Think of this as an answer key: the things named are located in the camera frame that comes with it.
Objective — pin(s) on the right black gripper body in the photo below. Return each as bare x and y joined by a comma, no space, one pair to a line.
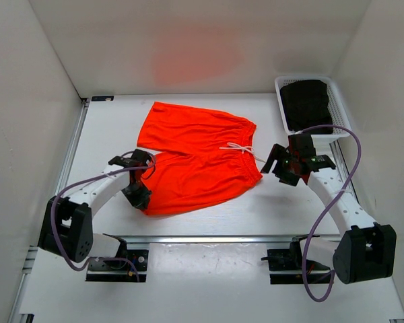
285,163

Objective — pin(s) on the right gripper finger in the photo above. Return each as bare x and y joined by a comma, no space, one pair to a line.
289,179
277,154

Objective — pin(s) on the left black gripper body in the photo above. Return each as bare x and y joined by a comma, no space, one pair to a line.
135,192

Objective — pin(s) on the orange shorts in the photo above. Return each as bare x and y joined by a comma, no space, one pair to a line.
203,157

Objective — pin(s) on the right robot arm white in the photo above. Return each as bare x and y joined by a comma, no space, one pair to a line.
366,250

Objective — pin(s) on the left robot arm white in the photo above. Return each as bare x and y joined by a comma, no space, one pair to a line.
67,227

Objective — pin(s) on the black folded shorts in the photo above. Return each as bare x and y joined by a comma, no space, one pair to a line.
305,104

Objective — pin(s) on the white plastic basket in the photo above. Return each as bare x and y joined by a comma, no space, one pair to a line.
331,132

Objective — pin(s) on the aluminium rail front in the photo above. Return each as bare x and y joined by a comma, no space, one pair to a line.
209,239

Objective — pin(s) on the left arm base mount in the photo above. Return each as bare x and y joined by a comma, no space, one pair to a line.
128,264

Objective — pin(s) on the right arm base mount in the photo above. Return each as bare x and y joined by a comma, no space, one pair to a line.
285,266

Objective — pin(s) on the aluminium frame left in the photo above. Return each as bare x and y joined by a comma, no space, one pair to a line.
60,179

